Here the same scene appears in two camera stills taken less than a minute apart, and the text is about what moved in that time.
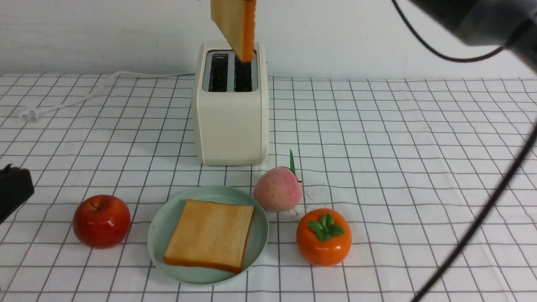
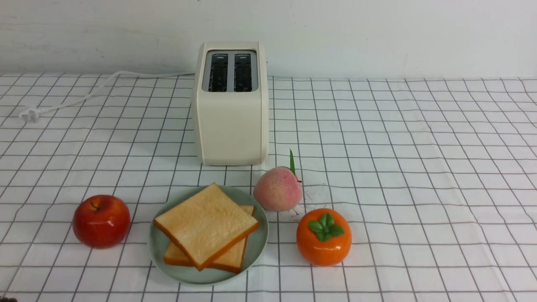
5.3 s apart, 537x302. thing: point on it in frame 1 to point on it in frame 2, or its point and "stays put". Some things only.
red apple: x=101 y=222 stays put
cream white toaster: x=231 y=98 stays put
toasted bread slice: x=235 y=19 to x=207 y=225
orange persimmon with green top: x=324 y=237 stays put
